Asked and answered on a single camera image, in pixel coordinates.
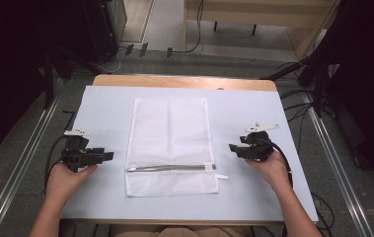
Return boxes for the black metal stand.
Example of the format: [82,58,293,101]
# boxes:
[262,48,340,119]
[36,42,104,111]

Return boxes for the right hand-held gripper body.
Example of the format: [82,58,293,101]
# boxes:
[239,121,281,163]

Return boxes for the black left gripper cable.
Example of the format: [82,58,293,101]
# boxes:
[43,135,69,196]

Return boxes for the black floor cable bundle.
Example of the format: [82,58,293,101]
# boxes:
[278,88,321,152]

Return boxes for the aluminium floor rail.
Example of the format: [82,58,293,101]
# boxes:
[301,92,374,237]
[0,95,62,237]

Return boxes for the white table cover sheet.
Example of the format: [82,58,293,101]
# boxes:
[60,85,320,223]

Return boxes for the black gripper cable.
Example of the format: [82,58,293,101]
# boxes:
[43,135,69,196]
[262,137,295,190]

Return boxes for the person's left hand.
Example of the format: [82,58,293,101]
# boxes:
[44,162,99,205]

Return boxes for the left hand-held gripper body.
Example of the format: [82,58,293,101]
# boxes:
[60,129,106,174]

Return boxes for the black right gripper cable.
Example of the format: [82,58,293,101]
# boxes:
[262,137,295,190]

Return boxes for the white mesh laundry bag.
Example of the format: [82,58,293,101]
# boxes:
[123,96,230,198]

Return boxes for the dark cabinet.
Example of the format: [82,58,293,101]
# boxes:
[81,0,128,65]

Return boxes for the person's right hand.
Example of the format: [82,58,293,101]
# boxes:
[245,150,291,194]

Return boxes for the light wooden bench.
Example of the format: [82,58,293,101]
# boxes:
[183,0,341,61]

